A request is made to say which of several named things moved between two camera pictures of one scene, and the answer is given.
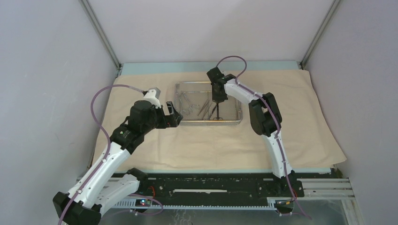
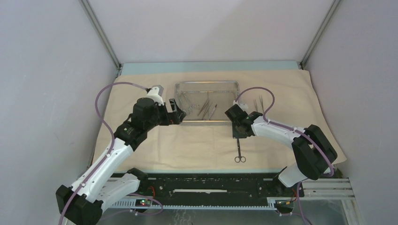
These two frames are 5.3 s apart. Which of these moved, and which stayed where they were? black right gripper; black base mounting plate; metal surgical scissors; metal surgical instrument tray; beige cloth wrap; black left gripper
Moved: black right gripper; metal surgical scissors; beige cloth wrap
Stayed: metal surgical instrument tray; black base mounting plate; black left gripper
